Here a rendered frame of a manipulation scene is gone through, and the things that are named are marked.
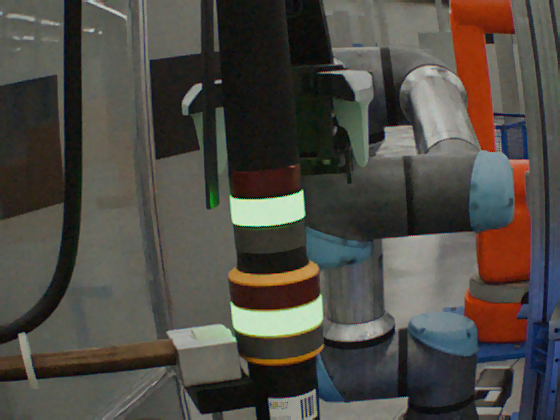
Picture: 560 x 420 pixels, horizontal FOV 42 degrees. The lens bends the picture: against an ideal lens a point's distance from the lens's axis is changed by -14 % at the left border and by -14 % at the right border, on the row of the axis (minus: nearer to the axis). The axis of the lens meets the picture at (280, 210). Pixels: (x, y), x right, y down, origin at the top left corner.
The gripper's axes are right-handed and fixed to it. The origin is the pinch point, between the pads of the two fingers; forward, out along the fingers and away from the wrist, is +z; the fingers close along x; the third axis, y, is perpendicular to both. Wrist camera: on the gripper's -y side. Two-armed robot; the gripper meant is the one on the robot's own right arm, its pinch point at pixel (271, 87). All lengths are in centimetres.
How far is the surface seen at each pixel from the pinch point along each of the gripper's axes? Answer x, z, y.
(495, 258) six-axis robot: -61, -373, 113
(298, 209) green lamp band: -1.9, 8.4, 5.3
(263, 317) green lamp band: -0.1, 9.9, 10.0
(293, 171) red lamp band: -1.9, 8.6, 3.5
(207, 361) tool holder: 2.7, 10.8, 11.9
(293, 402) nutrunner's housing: -1.1, 9.4, 15.0
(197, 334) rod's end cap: 3.2, 9.9, 10.8
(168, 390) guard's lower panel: 48, -124, 73
